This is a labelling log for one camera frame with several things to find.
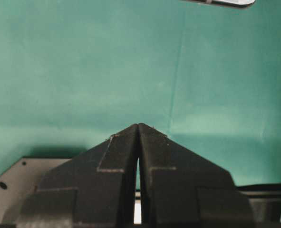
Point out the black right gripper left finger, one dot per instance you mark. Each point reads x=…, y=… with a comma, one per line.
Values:
x=95, y=189

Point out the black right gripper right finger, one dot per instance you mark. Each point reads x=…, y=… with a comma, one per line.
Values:
x=181, y=189

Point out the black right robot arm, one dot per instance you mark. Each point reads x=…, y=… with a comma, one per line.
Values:
x=261, y=204

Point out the clear plastic storage case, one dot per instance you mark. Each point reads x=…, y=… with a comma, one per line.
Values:
x=238, y=4

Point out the green table cloth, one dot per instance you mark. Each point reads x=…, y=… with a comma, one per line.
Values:
x=74, y=72

